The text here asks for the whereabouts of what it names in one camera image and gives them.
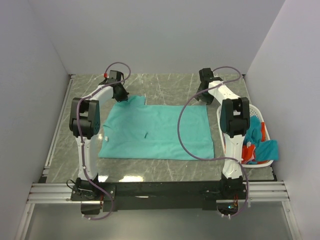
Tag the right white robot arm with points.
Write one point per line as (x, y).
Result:
(234, 121)

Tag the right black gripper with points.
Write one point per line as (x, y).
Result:
(208, 100)

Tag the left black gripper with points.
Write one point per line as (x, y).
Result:
(124, 97)

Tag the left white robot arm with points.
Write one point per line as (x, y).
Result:
(85, 121)

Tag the orange t-shirt in basket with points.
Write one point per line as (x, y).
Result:
(254, 149)

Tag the aluminium frame rail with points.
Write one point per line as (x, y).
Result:
(42, 192)

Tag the black base bar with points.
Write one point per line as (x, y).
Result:
(118, 196)

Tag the white plastic laundry basket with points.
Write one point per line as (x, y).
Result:
(257, 160)

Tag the turquoise t-shirt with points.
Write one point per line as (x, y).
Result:
(135, 130)

